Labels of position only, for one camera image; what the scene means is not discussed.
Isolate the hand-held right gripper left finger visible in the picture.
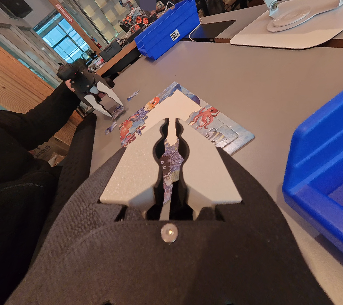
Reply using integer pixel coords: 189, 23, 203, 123
99, 118, 170, 216

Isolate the sea animal jigsaw puzzle tray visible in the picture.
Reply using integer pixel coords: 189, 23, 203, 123
118, 81, 255, 205

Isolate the black perforated chair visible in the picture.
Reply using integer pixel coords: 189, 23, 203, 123
35, 113, 97, 244

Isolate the orange grey toy robot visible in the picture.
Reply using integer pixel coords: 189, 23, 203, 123
118, 0, 150, 33

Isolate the red arrow sign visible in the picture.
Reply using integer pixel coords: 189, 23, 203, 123
55, 2, 73, 23

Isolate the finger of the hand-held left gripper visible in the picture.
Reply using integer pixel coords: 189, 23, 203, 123
84, 93, 113, 118
96, 81, 124, 107

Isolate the person's left forearm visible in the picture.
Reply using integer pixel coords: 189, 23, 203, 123
0, 83, 81, 151

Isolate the black case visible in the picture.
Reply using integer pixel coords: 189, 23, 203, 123
99, 41, 124, 62

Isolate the white cable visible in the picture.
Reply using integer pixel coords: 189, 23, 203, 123
189, 17, 202, 41

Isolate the glass window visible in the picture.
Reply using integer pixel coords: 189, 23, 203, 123
35, 17, 92, 64

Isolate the large blue plastic bin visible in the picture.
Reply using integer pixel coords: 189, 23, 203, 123
282, 91, 343, 252

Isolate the cardboard box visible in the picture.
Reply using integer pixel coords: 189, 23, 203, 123
35, 136, 71, 166

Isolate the black wall speaker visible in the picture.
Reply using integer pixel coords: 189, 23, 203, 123
0, 0, 33, 19

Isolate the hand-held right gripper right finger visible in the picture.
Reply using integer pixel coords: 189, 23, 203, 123
175, 118, 243, 215

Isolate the labelled blue plastic bin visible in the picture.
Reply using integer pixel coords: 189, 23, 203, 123
134, 0, 200, 61

